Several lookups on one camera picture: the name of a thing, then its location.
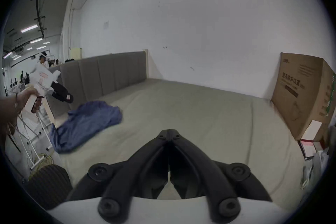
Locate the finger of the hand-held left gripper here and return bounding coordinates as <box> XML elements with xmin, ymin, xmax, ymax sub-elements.
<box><xmin>51</xmin><ymin>81</ymin><xmax>74</xmax><ymax>104</ymax></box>

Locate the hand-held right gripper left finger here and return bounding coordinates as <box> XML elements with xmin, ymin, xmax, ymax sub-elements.
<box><xmin>66</xmin><ymin>129</ymin><xmax>170</xmax><ymax>221</ymax></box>

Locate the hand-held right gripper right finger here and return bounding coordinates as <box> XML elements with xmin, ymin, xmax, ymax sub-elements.
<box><xmin>170</xmin><ymin>129</ymin><xmax>272</xmax><ymax>221</ymax></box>

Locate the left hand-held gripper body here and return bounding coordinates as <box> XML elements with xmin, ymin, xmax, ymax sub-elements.
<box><xmin>24</xmin><ymin>64</ymin><xmax>62</xmax><ymax>114</ymax></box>

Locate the person's left forearm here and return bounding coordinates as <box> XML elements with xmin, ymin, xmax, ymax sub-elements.
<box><xmin>0</xmin><ymin>94</ymin><xmax>18</xmax><ymax>143</ymax></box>

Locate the person's left hand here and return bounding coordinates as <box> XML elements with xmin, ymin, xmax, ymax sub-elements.
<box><xmin>15</xmin><ymin>86</ymin><xmax>43</xmax><ymax>114</ymax></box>

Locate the dark blue shirt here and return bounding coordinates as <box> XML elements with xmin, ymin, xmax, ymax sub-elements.
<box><xmin>49</xmin><ymin>100</ymin><xmax>123</xmax><ymax>154</ymax></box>

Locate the grey padded headboard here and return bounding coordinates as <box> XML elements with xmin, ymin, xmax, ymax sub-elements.
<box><xmin>48</xmin><ymin>51</ymin><xmax>146</xmax><ymax>119</ymax></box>

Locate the white metal rack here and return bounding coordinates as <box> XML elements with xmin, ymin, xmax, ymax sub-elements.
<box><xmin>10</xmin><ymin>109</ymin><xmax>54</xmax><ymax>171</ymax></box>

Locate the bed with beige sheet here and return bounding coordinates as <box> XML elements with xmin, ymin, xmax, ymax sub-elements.
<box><xmin>49</xmin><ymin>78</ymin><xmax>314</xmax><ymax>214</ymax></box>

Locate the clear plastic bag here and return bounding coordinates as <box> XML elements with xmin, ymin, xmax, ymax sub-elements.
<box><xmin>300</xmin><ymin>149</ymin><xmax>330</xmax><ymax>190</ymax></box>

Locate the red and white box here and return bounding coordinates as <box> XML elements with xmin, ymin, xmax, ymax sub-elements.
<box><xmin>298</xmin><ymin>139</ymin><xmax>324</xmax><ymax>161</ymax></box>

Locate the large brown cardboard carton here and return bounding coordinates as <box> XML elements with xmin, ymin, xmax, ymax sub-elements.
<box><xmin>270</xmin><ymin>52</ymin><xmax>336</xmax><ymax>142</ymax></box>

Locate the yellow cable bundle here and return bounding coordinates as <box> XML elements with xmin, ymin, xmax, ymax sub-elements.
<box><xmin>28</xmin><ymin>154</ymin><xmax>55</xmax><ymax>181</ymax></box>

